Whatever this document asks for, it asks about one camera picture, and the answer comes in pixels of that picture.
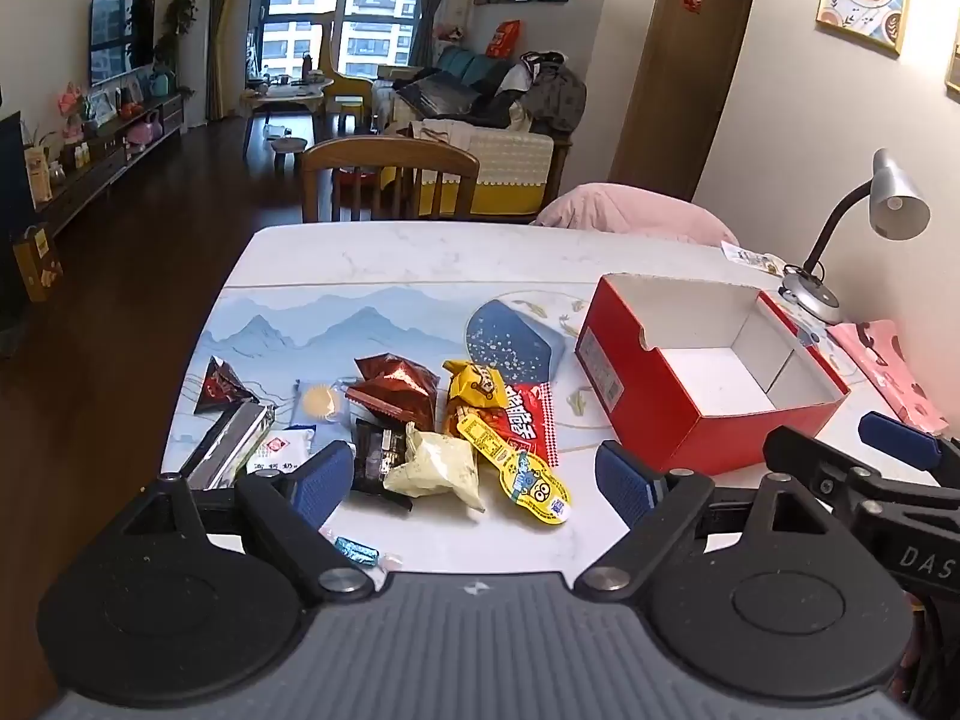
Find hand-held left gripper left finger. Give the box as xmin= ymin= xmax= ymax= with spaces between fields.
xmin=124 ymin=439 xmax=376 ymax=605

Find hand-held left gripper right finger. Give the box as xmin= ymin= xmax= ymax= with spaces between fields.
xmin=574 ymin=441 xmax=833 ymax=602

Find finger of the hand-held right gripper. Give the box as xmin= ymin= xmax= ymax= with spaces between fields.
xmin=859 ymin=411 xmax=960 ymax=477
xmin=763 ymin=426 xmax=886 ymax=500

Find white blue biscuit packet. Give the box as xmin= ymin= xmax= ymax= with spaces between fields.
xmin=246 ymin=424 xmax=316 ymax=477

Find red cardboard box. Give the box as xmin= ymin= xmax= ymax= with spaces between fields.
xmin=575 ymin=274 xmax=851 ymax=476

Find cream snack packet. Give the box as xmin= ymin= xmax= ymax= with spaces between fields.
xmin=382 ymin=422 xmax=487 ymax=512

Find red snack packet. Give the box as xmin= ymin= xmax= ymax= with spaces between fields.
xmin=446 ymin=382 xmax=560 ymax=466

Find yellow snack packet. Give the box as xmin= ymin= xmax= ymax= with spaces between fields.
xmin=442 ymin=360 xmax=515 ymax=410

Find black snack packet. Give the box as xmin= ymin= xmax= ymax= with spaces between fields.
xmin=350 ymin=418 xmax=410 ymax=496

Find blue wrapped candy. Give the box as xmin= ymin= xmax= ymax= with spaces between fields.
xmin=322 ymin=532 xmax=402 ymax=571

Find pink patterned bag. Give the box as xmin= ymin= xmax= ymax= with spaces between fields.
xmin=825 ymin=320 xmax=950 ymax=436

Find light blue biscuit packet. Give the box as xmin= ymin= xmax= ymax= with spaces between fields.
xmin=289 ymin=377 xmax=361 ymax=428

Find yellow cartoon jelly packet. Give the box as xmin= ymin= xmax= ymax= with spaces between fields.
xmin=456 ymin=409 xmax=572 ymax=526

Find long silver foil packet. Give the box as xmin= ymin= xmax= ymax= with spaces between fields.
xmin=180 ymin=400 xmax=275 ymax=492

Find shiny brown-red snack packet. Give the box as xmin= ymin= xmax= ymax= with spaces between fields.
xmin=345 ymin=352 xmax=441 ymax=432

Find dark triangular chocolate packet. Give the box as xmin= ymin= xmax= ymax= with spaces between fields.
xmin=193 ymin=355 xmax=260 ymax=416

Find small printed white packet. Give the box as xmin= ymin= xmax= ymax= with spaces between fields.
xmin=721 ymin=240 xmax=787 ymax=271

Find silver desk lamp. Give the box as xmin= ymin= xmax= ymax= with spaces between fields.
xmin=778 ymin=148 xmax=931 ymax=325

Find pink chair cushion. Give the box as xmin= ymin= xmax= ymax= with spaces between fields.
xmin=534 ymin=182 xmax=740 ymax=247

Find wooden dining chair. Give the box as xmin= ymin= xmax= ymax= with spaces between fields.
xmin=300 ymin=136 xmax=481 ymax=224

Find small wooden stool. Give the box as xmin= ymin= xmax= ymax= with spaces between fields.
xmin=270 ymin=136 xmax=308 ymax=173

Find sofa with cream cover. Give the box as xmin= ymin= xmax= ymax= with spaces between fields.
xmin=373 ymin=45 xmax=575 ymax=217

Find brown gift box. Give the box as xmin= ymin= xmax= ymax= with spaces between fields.
xmin=11 ymin=223 xmax=65 ymax=303

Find dark television cabinet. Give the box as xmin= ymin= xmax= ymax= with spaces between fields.
xmin=34 ymin=94 xmax=186 ymax=233

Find brown wooden door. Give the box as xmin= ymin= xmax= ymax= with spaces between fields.
xmin=609 ymin=0 xmax=762 ymax=203

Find pink toy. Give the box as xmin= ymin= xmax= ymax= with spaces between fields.
xmin=126 ymin=111 xmax=162 ymax=151

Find dark clothes pile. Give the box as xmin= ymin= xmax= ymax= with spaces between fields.
xmin=487 ymin=51 xmax=587 ymax=137

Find yellow carton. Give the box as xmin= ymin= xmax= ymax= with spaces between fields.
xmin=25 ymin=146 xmax=53 ymax=203

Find black screen panel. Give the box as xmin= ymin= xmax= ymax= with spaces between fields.
xmin=0 ymin=111 xmax=35 ymax=323

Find white standing air conditioner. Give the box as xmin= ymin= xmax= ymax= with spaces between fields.
xmin=180 ymin=0 xmax=215 ymax=128

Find pink flowers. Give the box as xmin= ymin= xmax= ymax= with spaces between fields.
xmin=56 ymin=82 xmax=87 ymax=140

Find brown curtain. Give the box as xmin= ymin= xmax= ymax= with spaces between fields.
xmin=206 ymin=0 xmax=256 ymax=121

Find orange bag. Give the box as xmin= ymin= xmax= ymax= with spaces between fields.
xmin=486 ymin=19 xmax=522 ymax=59

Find large window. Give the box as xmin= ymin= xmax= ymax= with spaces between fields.
xmin=247 ymin=0 xmax=425 ymax=83

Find green potted plant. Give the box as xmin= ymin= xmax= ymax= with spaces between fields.
xmin=154 ymin=0 xmax=197 ymax=98

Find wall television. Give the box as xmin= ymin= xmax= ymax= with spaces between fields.
xmin=88 ymin=0 xmax=157 ymax=88

